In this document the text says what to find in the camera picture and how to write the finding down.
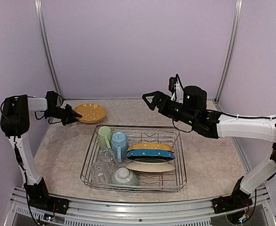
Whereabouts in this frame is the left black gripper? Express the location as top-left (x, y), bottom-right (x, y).
top-left (46, 104), bottom-right (81, 125)

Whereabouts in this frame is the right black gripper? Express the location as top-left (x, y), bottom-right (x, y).
top-left (143, 90), bottom-right (197, 127)

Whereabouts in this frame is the yellow polka dot plate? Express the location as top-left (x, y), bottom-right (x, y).
top-left (74, 104), bottom-right (107, 124)
top-left (127, 143), bottom-right (174, 153)

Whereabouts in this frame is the blue polka dot plate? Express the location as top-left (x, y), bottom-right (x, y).
top-left (126, 149), bottom-right (176, 161)

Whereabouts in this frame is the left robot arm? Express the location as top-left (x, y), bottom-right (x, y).
top-left (0, 91), bottom-right (82, 210)

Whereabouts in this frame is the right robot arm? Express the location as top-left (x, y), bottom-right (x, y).
top-left (142, 86), bottom-right (276, 209)

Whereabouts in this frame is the green ceramic mug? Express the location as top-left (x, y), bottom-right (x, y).
top-left (97, 126), bottom-right (113, 149)

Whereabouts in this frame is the light blue ceramic mug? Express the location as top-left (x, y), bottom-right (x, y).
top-left (111, 132), bottom-right (129, 163)

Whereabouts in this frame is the clear glass cup rear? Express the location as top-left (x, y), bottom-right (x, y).
top-left (97, 148), bottom-right (116, 168)

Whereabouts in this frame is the clear glass cup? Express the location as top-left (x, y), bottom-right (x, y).
top-left (97, 148), bottom-right (116, 168)
top-left (90, 161), bottom-right (112, 184)

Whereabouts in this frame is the clear glass cup front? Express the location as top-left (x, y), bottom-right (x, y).
top-left (90, 161), bottom-right (112, 184)

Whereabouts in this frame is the cream white plate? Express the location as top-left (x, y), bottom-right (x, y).
top-left (126, 159), bottom-right (175, 173)

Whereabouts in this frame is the grey ceramic bowl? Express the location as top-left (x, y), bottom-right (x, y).
top-left (111, 167), bottom-right (139, 186)

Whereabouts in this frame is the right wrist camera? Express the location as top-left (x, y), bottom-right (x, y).
top-left (168, 74), bottom-right (183, 101)

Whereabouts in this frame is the metal wire dish rack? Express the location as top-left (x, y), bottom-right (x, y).
top-left (80, 125), bottom-right (187, 193)

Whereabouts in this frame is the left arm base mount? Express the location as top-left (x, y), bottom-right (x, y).
top-left (29, 196), bottom-right (70, 215)

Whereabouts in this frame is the aluminium front frame rail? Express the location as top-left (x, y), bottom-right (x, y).
top-left (3, 192), bottom-right (276, 226)

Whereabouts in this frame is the left aluminium corner post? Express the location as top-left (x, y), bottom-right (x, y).
top-left (34, 0), bottom-right (63, 99)

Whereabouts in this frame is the aluminium corner post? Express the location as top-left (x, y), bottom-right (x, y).
top-left (214, 0), bottom-right (243, 104)
top-left (34, 0), bottom-right (63, 99)

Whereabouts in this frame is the right aluminium corner post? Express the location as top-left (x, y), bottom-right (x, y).
top-left (214, 0), bottom-right (243, 104)

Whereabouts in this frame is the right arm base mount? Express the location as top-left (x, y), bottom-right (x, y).
top-left (212, 194), bottom-right (253, 214)

